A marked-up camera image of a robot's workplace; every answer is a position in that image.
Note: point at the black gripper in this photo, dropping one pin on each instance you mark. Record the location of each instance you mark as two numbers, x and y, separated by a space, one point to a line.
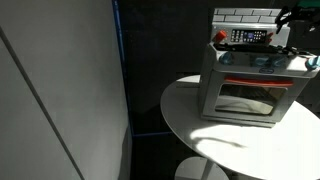
305 15

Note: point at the blue tape strip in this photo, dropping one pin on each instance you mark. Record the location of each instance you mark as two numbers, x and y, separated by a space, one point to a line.
119 40

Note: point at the round white table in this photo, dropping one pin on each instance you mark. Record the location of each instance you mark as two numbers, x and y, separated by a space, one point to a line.
266 150

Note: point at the red round stove knob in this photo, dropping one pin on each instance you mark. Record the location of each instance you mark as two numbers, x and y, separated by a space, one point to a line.
220 36

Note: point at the orange stove panel button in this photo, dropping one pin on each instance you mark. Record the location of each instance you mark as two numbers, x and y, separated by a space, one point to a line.
270 34

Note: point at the blue stove knob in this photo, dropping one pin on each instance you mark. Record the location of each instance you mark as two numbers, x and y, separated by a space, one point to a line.
226 58
313 62
261 61
278 61

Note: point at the grey toy kitchen stove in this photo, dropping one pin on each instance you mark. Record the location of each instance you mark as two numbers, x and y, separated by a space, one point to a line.
233 100

